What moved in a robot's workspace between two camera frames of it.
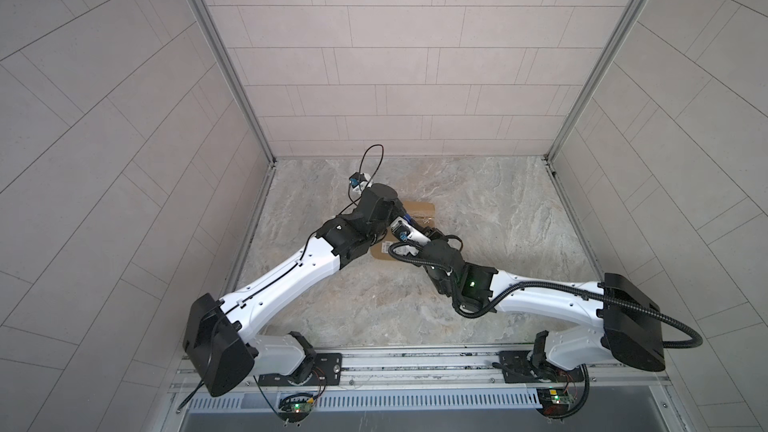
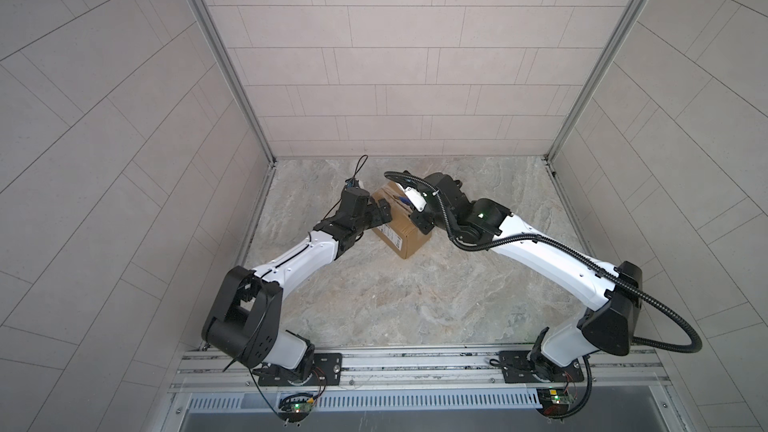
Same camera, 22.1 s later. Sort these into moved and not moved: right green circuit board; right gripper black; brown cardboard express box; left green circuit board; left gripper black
Moved: right gripper black; left gripper black; brown cardboard express box
Not moved: right green circuit board; left green circuit board
